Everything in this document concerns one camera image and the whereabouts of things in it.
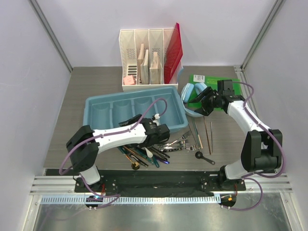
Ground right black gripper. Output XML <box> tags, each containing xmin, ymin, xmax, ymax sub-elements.
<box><xmin>189</xmin><ymin>87</ymin><xmax>222</xmax><ymax>116</ymax></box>

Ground blue plastic cutlery tray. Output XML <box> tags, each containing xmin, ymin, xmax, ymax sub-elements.
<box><xmin>83</xmin><ymin>86</ymin><xmax>188</xmax><ymax>133</ymax></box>

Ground black knife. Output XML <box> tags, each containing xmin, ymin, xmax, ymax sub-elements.
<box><xmin>127</xmin><ymin>149</ymin><xmax>149</xmax><ymax>167</ymax></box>

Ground gold spoon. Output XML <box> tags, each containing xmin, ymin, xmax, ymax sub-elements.
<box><xmin>126</xmin><ymin>154</ymin><xmax>140</xmax><ymax>170</ymax></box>

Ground purple handled utensil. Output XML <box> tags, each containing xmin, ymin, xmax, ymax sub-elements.
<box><xmin>154</xmin><ymin>155</ymin><xmax>170</xmax><ymax>164</ymax></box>

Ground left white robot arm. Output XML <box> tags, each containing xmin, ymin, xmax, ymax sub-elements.
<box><xmin>66</xmin><ymin>114</ymin><xmax>170</xmax><ymax>192</ymax></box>

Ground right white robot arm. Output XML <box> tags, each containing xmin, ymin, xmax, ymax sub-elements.
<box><xmin>181</xmin><ymin>79</ymin><xmax>285</xmax><ymax>190</ymax></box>

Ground blue headphones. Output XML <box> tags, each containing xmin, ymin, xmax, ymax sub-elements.
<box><xmin>180</xmin><ymin>83</ymin><xmax>207</xmax><ymax>118</ymax></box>

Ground thin grey chopstick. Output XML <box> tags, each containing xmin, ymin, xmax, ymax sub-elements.
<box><xmin>188</xmin><ymin>119</ymin><xmax>197</xmax><ymax>144</ymax></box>

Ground silver fork upper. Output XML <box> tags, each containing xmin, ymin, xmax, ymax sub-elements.
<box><xmin>168</xmin><ymin>131</ymin><xmax>192</xmax><ymax>146</ymax></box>

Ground white ceramic spoon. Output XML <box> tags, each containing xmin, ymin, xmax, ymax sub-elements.
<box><xmin>144</xmin><ymin>148</ymin><xmax>153</xmax><ymax>158</ymax></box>

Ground pink cube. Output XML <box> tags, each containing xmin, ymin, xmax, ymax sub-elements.
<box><xmin>123</xmin><ymin>76</ymin><xmax>136</xmax><ymax>86</ymax></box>

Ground silver fork right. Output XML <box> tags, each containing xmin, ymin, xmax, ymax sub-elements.
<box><xmin>178</xmin><ymin>144</ymin><xmax>200</xmax><ymax>151</ymax></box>

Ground black measuring spoon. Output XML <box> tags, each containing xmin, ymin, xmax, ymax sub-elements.
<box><xmin>195</xmin><ymin>151</ymin><xmax>216</xmax><ymax>165</ymax></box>

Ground wooden board right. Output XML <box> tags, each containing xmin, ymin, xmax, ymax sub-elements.
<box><xmin>150</xmin><ymin>52</ymin><xmax>161</xmax><ymax>84</ymax></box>

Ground wooden board middle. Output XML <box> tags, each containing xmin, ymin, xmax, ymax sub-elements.
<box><xmin>141</xmin><ymin>49</ymin><xmax>150</xmax><ymax>85</ymax></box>

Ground light wooden board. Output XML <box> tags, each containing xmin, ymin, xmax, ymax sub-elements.
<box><xmin>137</xmin><ymin>43</ymin><xmax>144</xmax><ymax>84</ymax></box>

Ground white file organizer rack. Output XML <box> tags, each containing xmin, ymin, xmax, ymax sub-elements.
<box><xmin>119</xmin><ymin>28</ymin><xmax>178</xmax><ymax>92</ymax></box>

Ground patterned handle fork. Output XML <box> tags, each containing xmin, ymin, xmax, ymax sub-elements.
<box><xmin>159</xmin><ymin>147</ymin><xmax>190</xmax><ymax>153</ymax></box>

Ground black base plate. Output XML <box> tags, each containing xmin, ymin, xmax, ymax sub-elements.
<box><xmin>90</xmin><ymin>170</ymin><xmax>246</xmax><ymax>198</ymax></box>

